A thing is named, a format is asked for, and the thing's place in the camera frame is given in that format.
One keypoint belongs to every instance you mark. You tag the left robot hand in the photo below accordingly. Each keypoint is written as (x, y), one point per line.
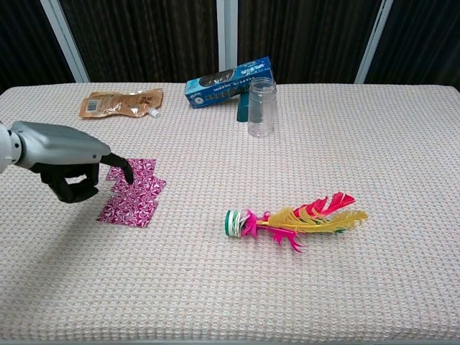
(64, 147)

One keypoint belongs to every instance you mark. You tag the pink patterned square packet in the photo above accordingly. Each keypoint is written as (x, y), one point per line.
(143, 167)
(125, 213)
(143, 188)

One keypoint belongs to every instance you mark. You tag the brown foil spout pouch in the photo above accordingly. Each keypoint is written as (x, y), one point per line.
(115, 104)

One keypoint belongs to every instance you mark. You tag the dark curtain panel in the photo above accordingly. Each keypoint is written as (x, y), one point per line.
(25, 39)
(305, 32)
(424, 39)
(143, 36)

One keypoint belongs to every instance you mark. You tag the blue cookie box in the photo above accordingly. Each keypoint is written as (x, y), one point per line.
(223, 84)

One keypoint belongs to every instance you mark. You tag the clear plastic jar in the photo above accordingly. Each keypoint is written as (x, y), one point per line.
(262, 108)

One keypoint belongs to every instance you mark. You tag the pink yellow feather shuttlecock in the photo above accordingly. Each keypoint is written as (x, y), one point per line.
(305, 221)

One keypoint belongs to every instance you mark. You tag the pink woven tablecloth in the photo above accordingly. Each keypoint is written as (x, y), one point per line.
(287, 287)

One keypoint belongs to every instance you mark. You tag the grey partition post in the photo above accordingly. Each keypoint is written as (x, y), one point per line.
(372, 43)
(66, 43)
(227, 32)

